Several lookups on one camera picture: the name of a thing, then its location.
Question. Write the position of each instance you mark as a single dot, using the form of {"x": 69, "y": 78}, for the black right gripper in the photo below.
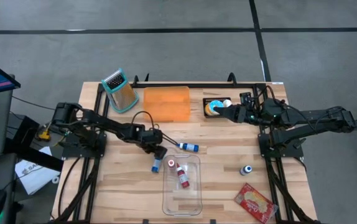
{"x": 242, "y": 114}

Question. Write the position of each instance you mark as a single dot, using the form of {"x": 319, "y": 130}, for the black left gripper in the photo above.
{"x": 153, "y": 137}

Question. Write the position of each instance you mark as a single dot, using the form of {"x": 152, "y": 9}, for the white frosted toy donut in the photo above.
{"x": 227, "y": 102}

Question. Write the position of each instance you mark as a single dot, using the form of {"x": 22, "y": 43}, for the blue frosted toy donut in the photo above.
{"x": 212, "y": 104}

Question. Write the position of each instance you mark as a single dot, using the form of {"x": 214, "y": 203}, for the red food colouring bottle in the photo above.
{"x": 171, "y": 163}
{"x": 183, "y": 179}

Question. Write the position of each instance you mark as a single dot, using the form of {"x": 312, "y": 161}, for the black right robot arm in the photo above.
{"x": 321, "y": 118}

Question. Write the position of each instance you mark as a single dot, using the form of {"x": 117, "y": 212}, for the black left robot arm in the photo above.
{"x": 104, "y": 123}

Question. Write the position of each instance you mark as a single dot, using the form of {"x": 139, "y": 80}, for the black donut tray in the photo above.
{"x": 209, "y": 116}

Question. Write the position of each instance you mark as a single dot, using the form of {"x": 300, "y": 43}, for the orange plastic cutting board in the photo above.
{"x": 166, "y": 104}

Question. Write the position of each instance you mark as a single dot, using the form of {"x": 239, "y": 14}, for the clear plastic bin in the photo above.
{"x": 181, "y": 205}

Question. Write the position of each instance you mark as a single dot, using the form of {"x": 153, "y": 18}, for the teal metal box grater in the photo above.
{"x": 122, "y": 95}

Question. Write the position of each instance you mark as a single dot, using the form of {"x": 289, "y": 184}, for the red snack packet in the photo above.
{"x": 254, "y": 203}

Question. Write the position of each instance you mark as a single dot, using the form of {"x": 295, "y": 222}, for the white tape roll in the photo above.
{"x": 55, "y": 180}

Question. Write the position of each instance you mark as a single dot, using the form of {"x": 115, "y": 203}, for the yellow connector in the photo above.
{"x": 44, "y": 136}

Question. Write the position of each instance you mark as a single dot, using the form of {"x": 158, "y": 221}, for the black stand base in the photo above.
{"x": 35, "y": 157}

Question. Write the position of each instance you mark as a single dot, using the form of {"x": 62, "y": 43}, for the white printed paper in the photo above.
{"x": 32, "y": 174}

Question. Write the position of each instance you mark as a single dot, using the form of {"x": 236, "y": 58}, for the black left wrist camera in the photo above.
{"x": 160, "y": 152}

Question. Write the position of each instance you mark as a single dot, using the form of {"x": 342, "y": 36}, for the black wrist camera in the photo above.
{"x": 160, "y": 152}
{"x": 246, "y": 98}

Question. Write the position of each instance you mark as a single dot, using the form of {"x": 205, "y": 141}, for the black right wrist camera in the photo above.
{"x": 246, "y": 98}

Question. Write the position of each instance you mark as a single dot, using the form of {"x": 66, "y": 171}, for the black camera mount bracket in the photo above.
{"x": 212, "y": 221}
{"x": 145, "y": 221}

